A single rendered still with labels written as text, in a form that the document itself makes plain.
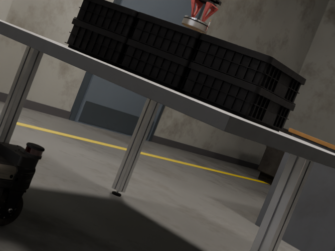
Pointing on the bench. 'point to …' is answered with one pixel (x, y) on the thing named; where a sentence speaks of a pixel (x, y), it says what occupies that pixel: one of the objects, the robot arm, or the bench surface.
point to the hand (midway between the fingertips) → (198, 18)
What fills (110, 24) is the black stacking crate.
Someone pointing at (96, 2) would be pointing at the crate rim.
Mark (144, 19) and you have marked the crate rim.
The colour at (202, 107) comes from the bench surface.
